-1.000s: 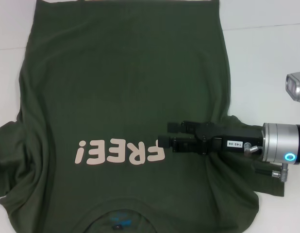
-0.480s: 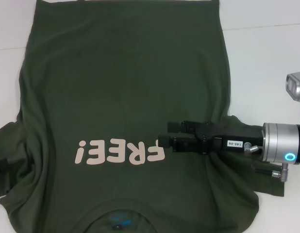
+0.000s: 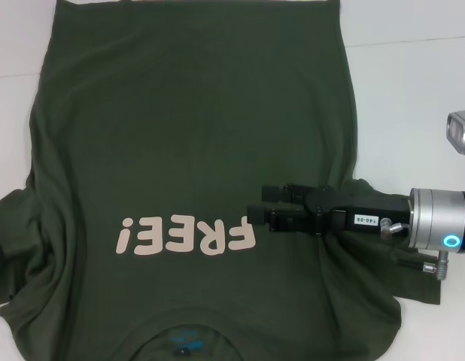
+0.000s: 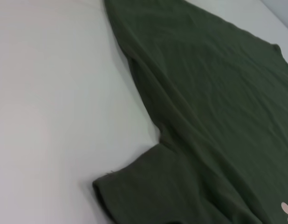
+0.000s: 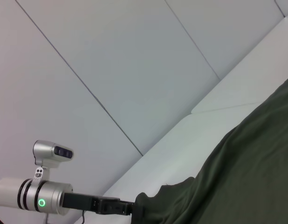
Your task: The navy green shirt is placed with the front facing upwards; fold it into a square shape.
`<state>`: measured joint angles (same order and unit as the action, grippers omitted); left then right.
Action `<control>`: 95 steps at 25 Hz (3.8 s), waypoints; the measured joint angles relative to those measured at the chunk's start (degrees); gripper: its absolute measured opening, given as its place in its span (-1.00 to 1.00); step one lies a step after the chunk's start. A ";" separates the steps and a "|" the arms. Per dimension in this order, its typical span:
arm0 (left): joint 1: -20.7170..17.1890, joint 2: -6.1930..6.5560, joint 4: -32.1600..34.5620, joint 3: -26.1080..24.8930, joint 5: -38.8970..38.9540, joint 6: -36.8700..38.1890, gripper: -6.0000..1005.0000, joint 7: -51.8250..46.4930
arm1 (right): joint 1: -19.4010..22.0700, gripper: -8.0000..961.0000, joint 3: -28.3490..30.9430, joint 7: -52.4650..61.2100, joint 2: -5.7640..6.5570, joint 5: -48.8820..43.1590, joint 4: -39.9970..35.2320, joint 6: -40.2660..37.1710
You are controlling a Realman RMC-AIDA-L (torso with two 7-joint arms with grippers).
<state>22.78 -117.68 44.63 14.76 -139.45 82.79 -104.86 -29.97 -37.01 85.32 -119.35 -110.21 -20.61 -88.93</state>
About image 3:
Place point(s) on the silver elbow plug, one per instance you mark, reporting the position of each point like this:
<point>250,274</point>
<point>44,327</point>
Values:
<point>385,222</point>

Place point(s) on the dark green printed T-shirt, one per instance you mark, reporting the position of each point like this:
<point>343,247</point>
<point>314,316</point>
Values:
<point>198,113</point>

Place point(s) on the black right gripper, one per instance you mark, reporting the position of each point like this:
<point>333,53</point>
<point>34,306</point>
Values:
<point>353,214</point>

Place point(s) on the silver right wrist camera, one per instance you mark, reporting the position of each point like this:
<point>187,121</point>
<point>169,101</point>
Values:
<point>464,135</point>

